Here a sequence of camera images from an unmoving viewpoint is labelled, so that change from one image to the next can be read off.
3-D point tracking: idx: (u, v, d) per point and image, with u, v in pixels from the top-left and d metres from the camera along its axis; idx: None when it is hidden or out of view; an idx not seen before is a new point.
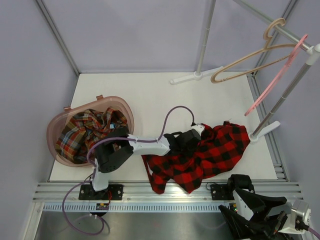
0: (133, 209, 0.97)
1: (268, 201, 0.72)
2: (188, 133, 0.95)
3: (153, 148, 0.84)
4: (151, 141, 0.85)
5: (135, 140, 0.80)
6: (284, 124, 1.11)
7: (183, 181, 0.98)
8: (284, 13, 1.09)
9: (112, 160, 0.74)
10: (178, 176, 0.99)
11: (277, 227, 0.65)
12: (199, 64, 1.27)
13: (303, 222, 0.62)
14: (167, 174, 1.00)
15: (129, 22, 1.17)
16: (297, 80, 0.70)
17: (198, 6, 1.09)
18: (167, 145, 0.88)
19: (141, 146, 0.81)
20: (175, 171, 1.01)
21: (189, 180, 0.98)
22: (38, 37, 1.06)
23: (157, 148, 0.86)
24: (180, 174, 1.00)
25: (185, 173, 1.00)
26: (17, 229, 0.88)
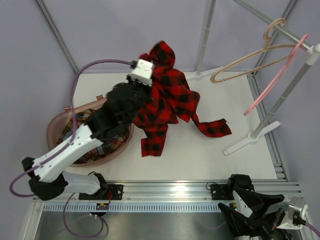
0: (133, 209, 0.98)
1: (266, 198, 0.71)
2: (123, 90, 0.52)
3: (70, 153, 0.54)
4: (63, 147, 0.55)
5: (41, 165, 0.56)
6: (284, 124, 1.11)
7: (166, 120, 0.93)
8: (284, 13, 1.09)
9: (41, 193, 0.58)
10: (159, 119, 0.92)
11: (274, 222, 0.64)
12: (199, 64, 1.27)
13: (300, 217, 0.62)
14: (147, 123, 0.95)
15: (129, 22, 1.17)
16: (297, 80, 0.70)
17: (198, 6, 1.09)
18: (87, 138, 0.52)
19: (50, 166, 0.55)
20: (153, 116, 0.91)
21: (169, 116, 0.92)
22: (38, 36, 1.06)
23: (78, 150, 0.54)
24: (159, 117, 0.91)
25: (162, 113, 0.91)
26: (16, 229, 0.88)
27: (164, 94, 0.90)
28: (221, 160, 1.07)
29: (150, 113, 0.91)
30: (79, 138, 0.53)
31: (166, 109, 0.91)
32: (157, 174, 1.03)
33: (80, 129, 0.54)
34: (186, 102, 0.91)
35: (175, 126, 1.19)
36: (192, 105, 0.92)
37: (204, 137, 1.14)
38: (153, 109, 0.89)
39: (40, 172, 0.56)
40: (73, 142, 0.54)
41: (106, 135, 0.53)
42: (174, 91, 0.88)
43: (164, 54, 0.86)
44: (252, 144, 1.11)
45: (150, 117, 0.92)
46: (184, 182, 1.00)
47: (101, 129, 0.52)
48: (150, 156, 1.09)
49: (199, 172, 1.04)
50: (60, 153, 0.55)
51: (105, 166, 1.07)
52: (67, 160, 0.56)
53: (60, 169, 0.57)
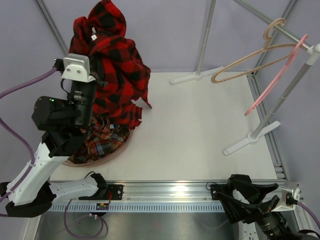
0: (132, 209, 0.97)
1: (262, 188, 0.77)
2: (49, 101, 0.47)
3: (34, 176, 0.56)
4: (27, 171, 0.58)
5: (12, 190, 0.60)
6: (284, 124, 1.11)
7: (131, 97, 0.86)
8: (284, 13, 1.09)
9: (26, 213, 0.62)
10: (123, 98, 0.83)
11: (270, 206, 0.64)
12: (199, 64, 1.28)
13: (293, 197, 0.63)
14: (110, 107, 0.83)
15: (129, 22, 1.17)
16: (297, 80, 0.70)
17: (197, 6, 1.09)
18: (45, 156, 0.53)
19: (21, 191, 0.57)
20: (114, 96, 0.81)
21: (132, 92, 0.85)
22: (38, 37, 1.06)
23: (40, 171, 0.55)
24: (123, 96, 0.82)
25: (124, 91, 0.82)
26: (16, 229, 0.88)
27: (117, 68, 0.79)
28: (221, 160, 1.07)
29: (110, 93, 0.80)
30: (39, 161, 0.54)
31: (126, 83, 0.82)
32: (157, 174, 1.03)
33: (40, 148, 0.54)
34: (141, 77, 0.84)
35: (175, 127, 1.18)
36: (144, 81, 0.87)
37: (203, 137, 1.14)
38: (112, 88, 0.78)
39: (13, 196, 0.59)
40: (35, 164, 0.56)
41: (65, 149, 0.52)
42: (127, 66, 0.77)
43: (109, 18, 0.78)
44: (251, 144, 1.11)
45: (111, 98, 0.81)
46: (183, 182, 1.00)
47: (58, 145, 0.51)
48: (151, 156, 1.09)
49: (199, 172, 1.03)
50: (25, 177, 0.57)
51: (104, 166, 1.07)
52: (35, 182, 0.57)
53: (33, 191, 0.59)
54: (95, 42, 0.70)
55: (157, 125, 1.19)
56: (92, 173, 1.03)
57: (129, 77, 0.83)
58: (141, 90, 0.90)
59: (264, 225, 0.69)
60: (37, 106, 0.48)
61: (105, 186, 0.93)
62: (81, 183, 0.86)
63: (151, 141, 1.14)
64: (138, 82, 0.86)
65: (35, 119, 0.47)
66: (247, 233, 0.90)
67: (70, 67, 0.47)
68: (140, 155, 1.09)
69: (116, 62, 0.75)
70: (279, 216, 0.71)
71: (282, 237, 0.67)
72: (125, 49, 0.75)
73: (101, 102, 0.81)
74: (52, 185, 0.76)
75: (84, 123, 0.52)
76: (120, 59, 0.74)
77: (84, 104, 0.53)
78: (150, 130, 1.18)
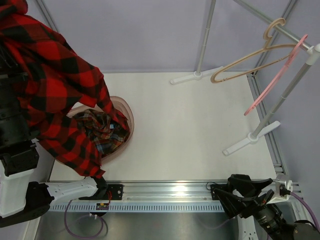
0: (133, 209, 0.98)
1: (257, 183, 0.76)
2: None
3: (4, 191, 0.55)
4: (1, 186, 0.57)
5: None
6: (284, 124, 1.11)
7: (66, 100, 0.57)
8: (284, 13, 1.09)
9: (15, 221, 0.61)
10: (51, 103, 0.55)
11: (265, 198, 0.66)
12: (199, 64, 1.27)
13: (285, 188, 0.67)
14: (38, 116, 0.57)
15: (129, 22, 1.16)
16: (297, 80, 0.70)
17: (197, 6, 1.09)
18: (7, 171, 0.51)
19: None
20: (36, 100, 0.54)
21: (64, 90, 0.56)
22: None
23: (11, 185, 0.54)
24: (49, 99, 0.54)
25: (48, 89, 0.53)
26: (17, 229, 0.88)
27: (31, 58, 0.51)
28: (221, 160, 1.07)
29: (32, 95, 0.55)
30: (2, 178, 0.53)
31: (50, 78, 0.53)
32: (157, 175, 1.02)
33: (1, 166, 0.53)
34: (79, 68, 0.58)
35: (175, 127, 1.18)
36: (89, 73, 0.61)
37: (203, 138, 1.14)
38: (33, 87, 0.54)
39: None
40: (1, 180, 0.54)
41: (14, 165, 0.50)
42: (45, 48, 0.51)
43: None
44: (252, 144, 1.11)
45: (33, 104, 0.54)
46: (183, 183, 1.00)
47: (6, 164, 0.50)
48: (151, 157, 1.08)
49: (199, 172, 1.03)
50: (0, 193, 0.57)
51: (104, 166, 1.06)
52: (9, 197, 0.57)
53: (14, 203, 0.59)
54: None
55: (157, 125, 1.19)
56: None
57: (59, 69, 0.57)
58: (91, 88, 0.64)
59: (261, 218, 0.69)
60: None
61: (105, 185, 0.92)
62: (79, 184, 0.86)
63: (151, 142, 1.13)
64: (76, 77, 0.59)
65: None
66: (246, 233, 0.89)
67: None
68: (140, 155, 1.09)
69: (25, 45, 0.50)
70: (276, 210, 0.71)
71: (279, 228, 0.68)
72: (36, 30, 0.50)
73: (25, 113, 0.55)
74: (51, 187, 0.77)
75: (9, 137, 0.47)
76: (30, 40, 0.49)
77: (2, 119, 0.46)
78: (150, 130, 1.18)
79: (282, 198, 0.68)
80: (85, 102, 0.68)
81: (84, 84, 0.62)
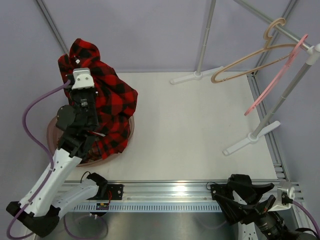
0: (133, 209, 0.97)
1: (258, 188, 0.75)
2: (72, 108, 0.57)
3: (54, 181, 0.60)
4: (46, 177, 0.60)
5: (30, 201, 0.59)
6: (284, 124, 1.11)
7: (122, 106, 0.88)
8: (284, 13, 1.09)
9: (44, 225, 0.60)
10: (114, 108, 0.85)
11: (266, 206, 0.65)
12: (199, 64, 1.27)
13: (288, 196, 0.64)
14: (105, 118, 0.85)
15: (129, 22, 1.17)
16: (297, 80, 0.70)
17: (198, 6, 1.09)
18: (68, 155, 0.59)
19: (41, 198, 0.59)
20: (106, 108, 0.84)
21: (118, 101, 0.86)
22: (38, 36, 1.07)
23: (63, 171, 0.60)
24: (113, 105, 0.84)
25: (113, 101, 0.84)
26: (16, 229, 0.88)
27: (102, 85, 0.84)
28: (222, 160, 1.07)
29: (101, 106, 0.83)
30: (60, 165, 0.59)
31: (113, 94, 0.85)
32: (156, 174, 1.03)
33: (57, 154, 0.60)
34: (127, 86, 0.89)
35: (176, 127, 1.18)
36: (132, 91, 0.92)
37: (203, 138, 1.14)
38: (101, 100, 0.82)
39: (30, 208, 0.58)
40: (54, 169, 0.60)
41: (83, 147, 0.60)
42: (110, 78, 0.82)
43: (86, 51, 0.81)
44: (252, 144, 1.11)
45: (104, 111, 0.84)
46: (184, 183, 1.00)
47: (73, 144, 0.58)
48: (152, 157, 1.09)
49: (199, 172, 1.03)
50: (44, 185, 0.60)
51: (105, 166, 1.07)
52: (53, 189, 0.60)
53: (49, 200, 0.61)
54: (80, 64, 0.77)
55: (158, 125, 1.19)
56: (87, 173, 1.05)
57: (115, 90, 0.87)
58: (134, 101, 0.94)
59: (262, 225, 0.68)
60: (62, 110, 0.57)
61: (105, 181, 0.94)
62: (80, 187, 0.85)
63: (151, 141, 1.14)
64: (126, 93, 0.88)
65: (63, 119, 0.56)
66: (246, 233, 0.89)
67: (80, 77, 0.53)
68: (141, 155, 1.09)
69: (100, 77, 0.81)
70: (278, 218, 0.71)
71: (280, 236, 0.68)
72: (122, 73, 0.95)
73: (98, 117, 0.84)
74: (53, 200, 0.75)
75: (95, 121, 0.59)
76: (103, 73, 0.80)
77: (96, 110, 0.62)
78: (150, 129, 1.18)
79: (284, 206, 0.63)
80: (129, 111, 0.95)
81: (129, 98, 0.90)
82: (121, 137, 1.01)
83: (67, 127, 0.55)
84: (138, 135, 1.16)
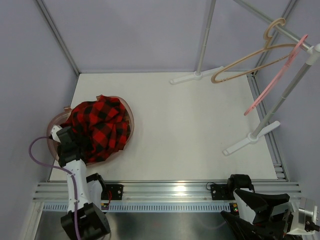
0: (133, 209, 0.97)
1: (270, 199, 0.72)
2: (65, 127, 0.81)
3: (81, 179, 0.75)
4: (74, 181, 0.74)
5: (76, 199, 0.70)
6: (284, 124, 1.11)
7: (106, 133, 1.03)
8: (284, 13, 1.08)
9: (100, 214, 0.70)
10: (102, 142, 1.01)
11: (285, 229, 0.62)
12: (200, 64, 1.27)
13: (313, 222, 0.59)
14: (103, 153, 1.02)
15: (129, 22, 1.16)
16: (297, 80, 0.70)
17: (198, 6, 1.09)
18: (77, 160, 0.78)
19: (82, 193, 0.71)
20: (97, 147, 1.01)
21: (99, 132, 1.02)
22: (38, 36, 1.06)
23: (82, 171, 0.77)
24: (99, 142, 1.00)
25: (96, 134, 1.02)
26: (16, 229, 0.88)
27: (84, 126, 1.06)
28: (222, 160, 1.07)
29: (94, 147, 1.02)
30: (76, 169, 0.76)
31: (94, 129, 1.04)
32: (157, 175, 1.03)
33: (69, 166, 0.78)
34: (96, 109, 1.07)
35: (175, 127, 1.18)
36: (100, 104, 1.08)
37: (203, 138, 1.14)
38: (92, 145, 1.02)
39: (81, 204, 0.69)
40: (73, 173, 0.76)
41: (81, 153, 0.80)
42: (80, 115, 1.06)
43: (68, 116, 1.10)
44: (252, 144, 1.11)
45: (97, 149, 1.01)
46: (184, 183, 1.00)
47: (73, 156, 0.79)
48: (151, 156, 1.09)
49: (199, 172, 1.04)
50: (77, 186, 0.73)
51: (105, 166, 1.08)
52: (84, 185, 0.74)
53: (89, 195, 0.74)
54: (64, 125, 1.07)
55: (157, 125, 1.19)
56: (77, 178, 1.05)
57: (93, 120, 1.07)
58: (105, 107, 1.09)
59: None
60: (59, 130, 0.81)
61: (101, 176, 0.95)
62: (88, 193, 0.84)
63: (151, 141, 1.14)
64: (90, 116, 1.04)
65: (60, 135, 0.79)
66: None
67: (55, 128, 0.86)
68: (140, 155, 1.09)
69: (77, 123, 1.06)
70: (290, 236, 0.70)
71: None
72: (83, 105, 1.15)
73: (98, 156, 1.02)
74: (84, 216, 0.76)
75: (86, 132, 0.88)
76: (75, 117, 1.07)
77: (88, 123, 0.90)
78: (150, 129, 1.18)
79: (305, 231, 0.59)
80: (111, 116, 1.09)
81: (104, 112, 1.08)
82: (118, 135, 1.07)
83: (66, 130, 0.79)
84: (138, 135, 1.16)
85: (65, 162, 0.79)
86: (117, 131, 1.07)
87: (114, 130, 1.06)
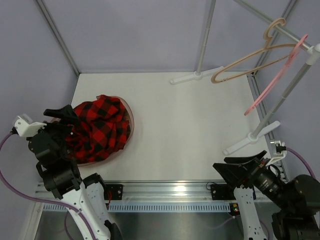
0: (133, 209, 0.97)
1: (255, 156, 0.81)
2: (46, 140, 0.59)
3: (91, 214, 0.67)
4: (84, 218, 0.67)
5: (95, 239, 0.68)
6: (284, 124, 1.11)
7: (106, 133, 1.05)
8: (284, 13, 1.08)
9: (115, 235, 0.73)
10: (102, 141, 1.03)
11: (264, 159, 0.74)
12: (199, 64, 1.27)
13: (280, 145, 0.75)
14: (103, 153, 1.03)
15: (129, 22, 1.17)
16: (297, 80, 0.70)
17: (197, 6, 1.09)
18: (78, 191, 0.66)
19: (98, 231, 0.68)
20: (97, 146, 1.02)
21: (100, 132, 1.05)
22: (38, 36, 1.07)
23: (88, 204, 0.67)
24: (99, 141, 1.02)
25: (96, 134, 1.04)
26: (16, 229, 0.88)
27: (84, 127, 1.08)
28: (222, 160, 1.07)
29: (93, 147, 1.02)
30: (80, 202, 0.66)
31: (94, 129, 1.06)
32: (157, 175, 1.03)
33: (70, 200, 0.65)
34: (96, 109, 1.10)
35: (175, 127, 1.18)
36: (100, 103, 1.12)
37: (203, 138, 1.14)
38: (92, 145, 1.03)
39: None
40: (79, 208, 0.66)
41: (74, 171, 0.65)
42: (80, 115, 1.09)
43: None
44: (252, 144, 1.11)
45: (97, 149, 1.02)
46: (183, 183, 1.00)
47: (66, 178, 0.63)
48: (151, 156, 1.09)
49: (200, 172, 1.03)
50: (91, 224, 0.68)
51: (105, 166, 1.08)
52: (96, 218, 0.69)
53: (103, 226, 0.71)
54: None
55: (157, 125, 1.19)
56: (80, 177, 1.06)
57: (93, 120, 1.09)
58: (105, 107, 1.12)
59: (262, 184, 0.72)
60: (35, 145, 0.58)
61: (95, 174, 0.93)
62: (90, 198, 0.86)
63: (151, 141, 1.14)
64: (90, 116, 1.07)
65: (41, 154, 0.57)
66: (251, 229, 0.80)
67: (21, 121, 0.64)
68: (140, 155, 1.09)
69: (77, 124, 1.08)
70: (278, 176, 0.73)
71: (280, 190, 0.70)
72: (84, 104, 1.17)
73: (97, 155, 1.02)
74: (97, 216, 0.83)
75: (73, 117, 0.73)
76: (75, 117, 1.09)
77: (68, 116, 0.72)
78: (150, 129, 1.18)
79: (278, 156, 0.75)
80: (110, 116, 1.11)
81: (103, 112, 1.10)
82: (118, 134, 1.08)
83: (48, 146, 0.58)
84: (138, 135, 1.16)
85: (54, 185, 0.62)
86: (117, 130, 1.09)
87: (114, 130, 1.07)
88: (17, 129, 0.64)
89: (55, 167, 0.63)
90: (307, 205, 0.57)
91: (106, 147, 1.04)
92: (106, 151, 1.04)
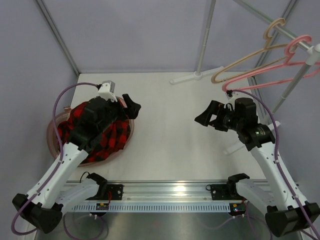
0: (133, 209, 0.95)
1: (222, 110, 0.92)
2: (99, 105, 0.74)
3: (61, 173, 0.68)
4: (55, 169, 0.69)
5: (38, 192, 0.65)
6: (284, 124, 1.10)
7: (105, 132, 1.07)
8: (284, 13, 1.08)
9: (49, 218, 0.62)
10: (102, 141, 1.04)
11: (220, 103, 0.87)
12: (199, 64, 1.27)
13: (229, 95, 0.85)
14: (103, 153, 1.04)
15: (129, 22, 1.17)
16: (297, 80, 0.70)
17: (197, 7, 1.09)
18: (72, 151, 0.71)
19: (48, 189, 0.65)
20: (97, 147, 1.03)
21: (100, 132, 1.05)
22: (38, 36, 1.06)
23: (68, 166, 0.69)
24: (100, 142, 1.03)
25: None
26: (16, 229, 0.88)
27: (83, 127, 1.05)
28: (222, 160, 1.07)
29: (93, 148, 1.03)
30: (68, 158, 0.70)
31: None
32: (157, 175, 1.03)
33: (65, 149, 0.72)
34: None
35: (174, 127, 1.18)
36: None
37: (203, 138, 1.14)
38: None
39: (37, 199, 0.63)
40: (63, 160, 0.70)
41: (89, 142, 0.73)
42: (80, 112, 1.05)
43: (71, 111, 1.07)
44: None
45: (97, 150, 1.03)
46: (183, 183, 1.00)
47: (82, 139, 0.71)
48: (151, 156, 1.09)
49: (199, 172, 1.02)
50: (52, 178, 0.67)
51: (104, 166, 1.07)
52: (59, 182, 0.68)
53: (54, 195, 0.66)
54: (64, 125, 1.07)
55: (157, 125, 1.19)
56: (87, 174, 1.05)
57: None
58: None
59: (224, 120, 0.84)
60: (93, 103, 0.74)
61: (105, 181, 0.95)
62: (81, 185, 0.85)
63: (150, 141, 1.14)
64: None
65: (87, 111, 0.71)
66: (265, 200, 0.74)
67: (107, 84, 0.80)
68: (140, 155, 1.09)
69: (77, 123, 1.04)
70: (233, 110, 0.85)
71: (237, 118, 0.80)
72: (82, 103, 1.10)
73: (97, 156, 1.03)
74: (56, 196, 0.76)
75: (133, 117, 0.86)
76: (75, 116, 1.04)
77: (133, 113, 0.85)
78: (149, 130, 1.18)
79: (231, 98, 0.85)
80: None
81: None
82: (118, 134, 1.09)
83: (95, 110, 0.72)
84: (138, 135, 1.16)
85: (73, 135, 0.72)
86: (117, 130, 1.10)
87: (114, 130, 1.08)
88: (101, 87, 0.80)
89: (86, 128, 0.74)
90: (245, 106, 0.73)
91: (107, 147, 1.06)
92: (106, 151, 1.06)
